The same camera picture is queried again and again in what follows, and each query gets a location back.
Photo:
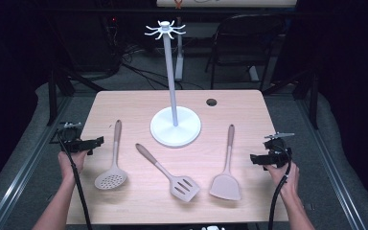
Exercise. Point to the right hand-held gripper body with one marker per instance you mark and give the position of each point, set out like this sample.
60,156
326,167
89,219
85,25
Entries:
279,153

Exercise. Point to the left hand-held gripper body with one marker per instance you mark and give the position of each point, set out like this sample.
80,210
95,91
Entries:
72,140

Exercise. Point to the beige perforated skimmer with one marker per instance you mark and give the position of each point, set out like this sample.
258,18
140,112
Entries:
118,129

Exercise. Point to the beige solid spatula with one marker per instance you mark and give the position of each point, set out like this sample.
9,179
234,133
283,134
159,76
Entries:
225,188

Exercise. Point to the beige slotted spatula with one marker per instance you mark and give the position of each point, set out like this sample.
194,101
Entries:
145,153

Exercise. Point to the white utensil rack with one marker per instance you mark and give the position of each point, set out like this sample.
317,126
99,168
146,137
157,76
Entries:
175,127

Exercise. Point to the person's right hand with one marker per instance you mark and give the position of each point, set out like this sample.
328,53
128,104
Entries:
276,175

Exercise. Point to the person's left hand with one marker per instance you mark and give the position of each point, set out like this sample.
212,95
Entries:
64,166

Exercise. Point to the small white object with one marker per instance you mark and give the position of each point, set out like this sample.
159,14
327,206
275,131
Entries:
213,228

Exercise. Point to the white table foot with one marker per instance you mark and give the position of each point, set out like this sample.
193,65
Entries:
254,74

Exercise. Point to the black folding chair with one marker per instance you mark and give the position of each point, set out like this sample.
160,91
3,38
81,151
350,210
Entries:
236,60

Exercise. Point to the dark equipment with red light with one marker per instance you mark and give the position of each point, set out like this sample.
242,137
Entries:
113,32

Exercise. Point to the white table leg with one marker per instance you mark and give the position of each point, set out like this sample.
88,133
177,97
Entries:
179,67

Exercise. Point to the orange clamp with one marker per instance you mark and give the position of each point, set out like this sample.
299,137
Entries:
179,4

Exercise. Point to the aluminium floor rail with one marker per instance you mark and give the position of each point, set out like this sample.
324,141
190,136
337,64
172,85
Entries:
328,159
28,161

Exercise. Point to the black metal frame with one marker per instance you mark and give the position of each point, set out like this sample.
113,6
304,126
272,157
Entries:
314,102
52,96

